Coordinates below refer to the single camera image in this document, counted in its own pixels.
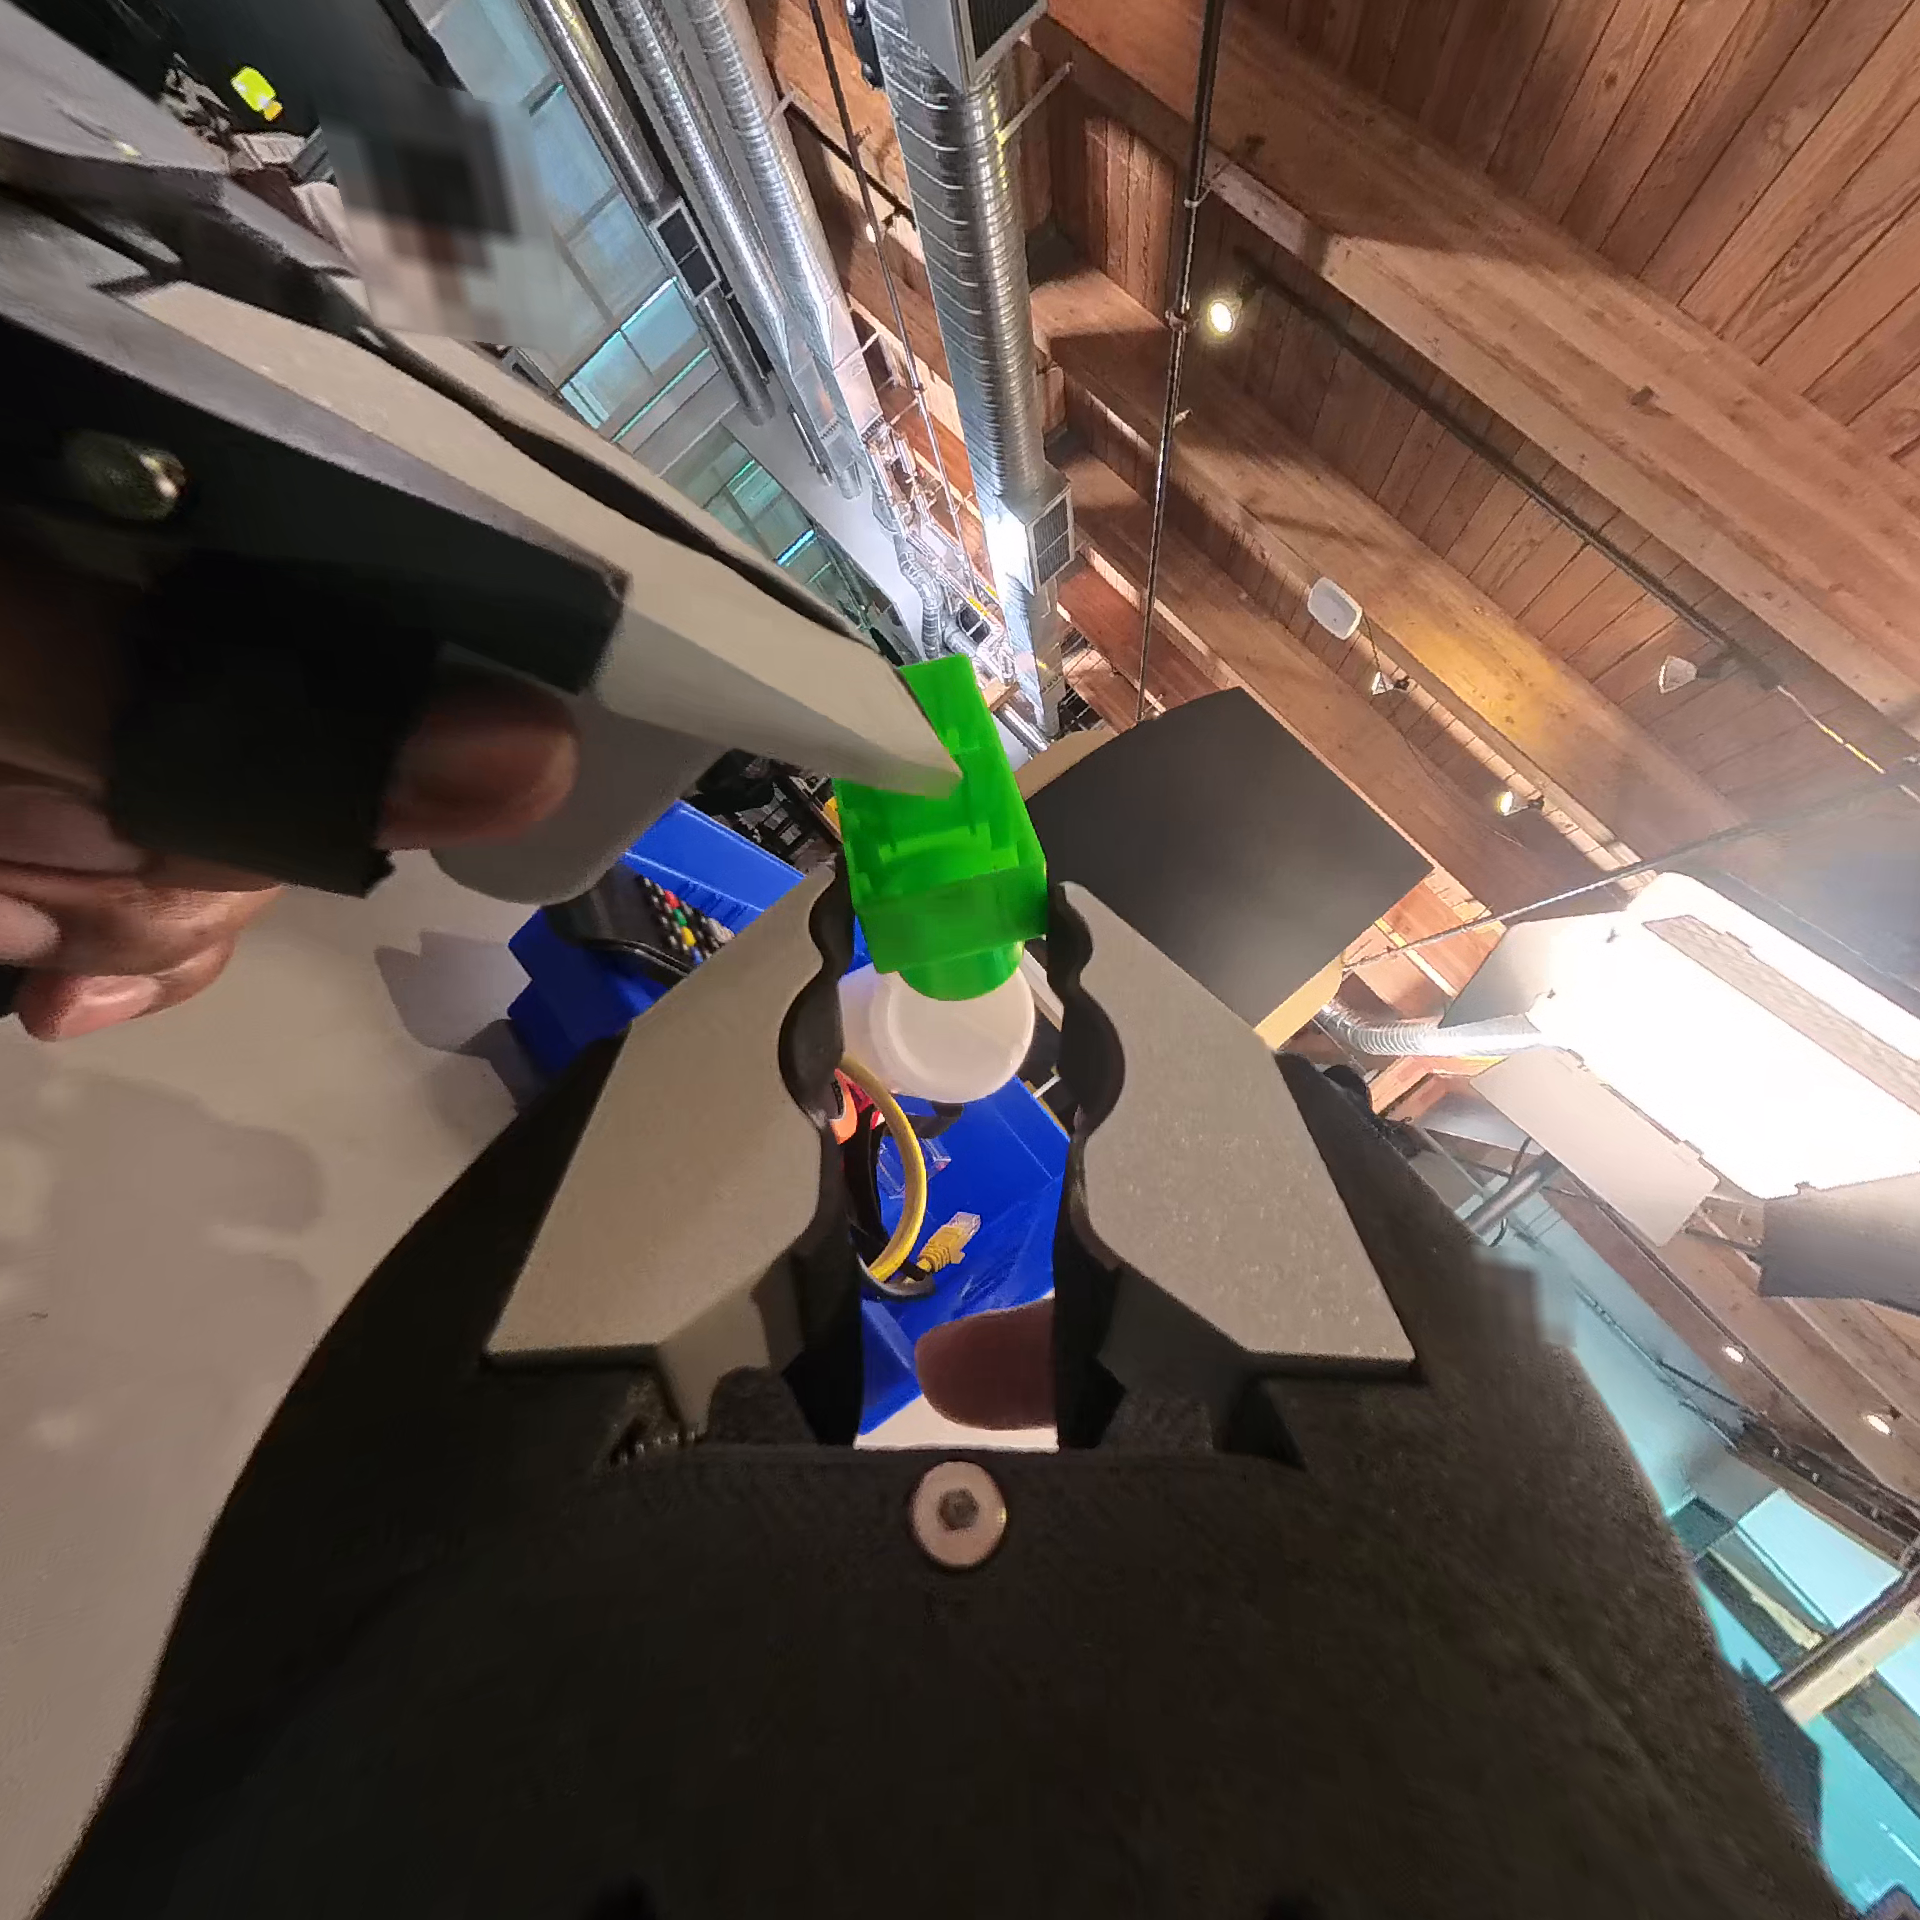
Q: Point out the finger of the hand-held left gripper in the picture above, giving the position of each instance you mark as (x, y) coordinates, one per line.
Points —
(750, 674)
(658, 501)

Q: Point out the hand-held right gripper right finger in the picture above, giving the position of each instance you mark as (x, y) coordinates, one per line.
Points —
(1244, 1200)

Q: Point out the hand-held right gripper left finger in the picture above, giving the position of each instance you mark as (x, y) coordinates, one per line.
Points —
(674, 1200)

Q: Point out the green plastic block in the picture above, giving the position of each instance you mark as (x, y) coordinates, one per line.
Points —
(945, 887)

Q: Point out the person's left hand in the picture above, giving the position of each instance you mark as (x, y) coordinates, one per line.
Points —
(481, 765)

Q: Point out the person's right hand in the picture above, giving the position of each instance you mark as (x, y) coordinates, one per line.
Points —
(991, 1365)

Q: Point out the orange tape roll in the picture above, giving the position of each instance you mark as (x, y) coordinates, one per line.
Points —
(849, 1119)

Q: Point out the blue plastic bin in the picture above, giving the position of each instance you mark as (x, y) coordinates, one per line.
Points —
(975, 1184)

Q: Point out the silver insulated ceiling pipes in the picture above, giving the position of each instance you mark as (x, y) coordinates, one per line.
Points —
(720, 178)

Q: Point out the studio light panel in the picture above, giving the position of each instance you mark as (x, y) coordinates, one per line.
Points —
(1724, 1052)

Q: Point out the white ceiling access point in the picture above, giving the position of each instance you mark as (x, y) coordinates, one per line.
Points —
(1333, 606)

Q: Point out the ceiling spot lamp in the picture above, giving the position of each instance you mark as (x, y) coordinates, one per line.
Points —
(1224, 313)

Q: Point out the black board with wooden frame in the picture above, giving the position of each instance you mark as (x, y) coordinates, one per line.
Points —
(1214, 842)

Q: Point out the large silver ventilation duct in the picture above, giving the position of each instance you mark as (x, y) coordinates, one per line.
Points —
(962, 300)

